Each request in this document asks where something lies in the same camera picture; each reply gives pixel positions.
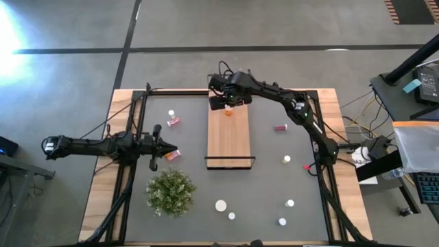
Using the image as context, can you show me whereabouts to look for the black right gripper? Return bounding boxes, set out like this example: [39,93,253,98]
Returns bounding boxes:
[208,72,253,111]

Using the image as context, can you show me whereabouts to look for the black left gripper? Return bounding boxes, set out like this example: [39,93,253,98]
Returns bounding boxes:
[141,124,178,172]

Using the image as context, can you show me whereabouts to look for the green potted plant black pot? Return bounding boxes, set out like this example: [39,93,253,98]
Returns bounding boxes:
[145,167,198,219]

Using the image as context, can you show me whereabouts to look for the grey table mat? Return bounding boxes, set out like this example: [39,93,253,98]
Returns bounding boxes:
[125,95,330,242]

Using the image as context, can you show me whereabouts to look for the grey metal stand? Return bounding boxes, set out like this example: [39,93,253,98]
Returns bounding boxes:
[0,154,56,247]

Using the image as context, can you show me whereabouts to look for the black power supply box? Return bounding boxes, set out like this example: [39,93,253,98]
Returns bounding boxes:
[364,135,392,159]

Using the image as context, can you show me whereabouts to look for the dark grey side desk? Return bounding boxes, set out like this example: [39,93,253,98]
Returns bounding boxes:
[370,67,439,121]

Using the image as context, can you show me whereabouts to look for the white paper sheet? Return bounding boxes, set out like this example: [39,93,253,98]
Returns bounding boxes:
[351,150,379,185]

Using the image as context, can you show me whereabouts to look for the black device blue light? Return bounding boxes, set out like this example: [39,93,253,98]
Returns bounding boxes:
[0,136,20,158]

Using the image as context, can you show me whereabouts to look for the light blue block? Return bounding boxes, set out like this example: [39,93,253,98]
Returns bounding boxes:
[403,78,422,94]

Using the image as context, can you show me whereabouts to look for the clear plastic water bottle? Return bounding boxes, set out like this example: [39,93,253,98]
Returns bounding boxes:
[381,167,405,181]

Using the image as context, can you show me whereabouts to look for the black round pole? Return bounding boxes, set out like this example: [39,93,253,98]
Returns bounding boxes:
[383,34,439,85]

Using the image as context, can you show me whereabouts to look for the clear plastic storage bin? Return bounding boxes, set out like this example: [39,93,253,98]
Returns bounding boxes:
[392,120,439,174]

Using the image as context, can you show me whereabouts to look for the black electronic box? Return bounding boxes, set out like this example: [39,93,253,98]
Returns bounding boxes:
[413,67,439,106]

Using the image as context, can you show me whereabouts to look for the dark doormat striped edges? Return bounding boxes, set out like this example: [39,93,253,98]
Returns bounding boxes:
[383,0,439,25]

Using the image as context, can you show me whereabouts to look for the black backlit keyboard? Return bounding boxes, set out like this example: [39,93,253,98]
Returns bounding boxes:
[413,171,439,206]

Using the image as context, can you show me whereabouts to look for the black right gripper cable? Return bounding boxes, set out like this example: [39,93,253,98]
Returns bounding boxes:
[218,60,241,80]

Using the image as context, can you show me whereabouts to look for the black desk frame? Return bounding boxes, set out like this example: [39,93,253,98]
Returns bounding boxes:
[355,150,422,214]

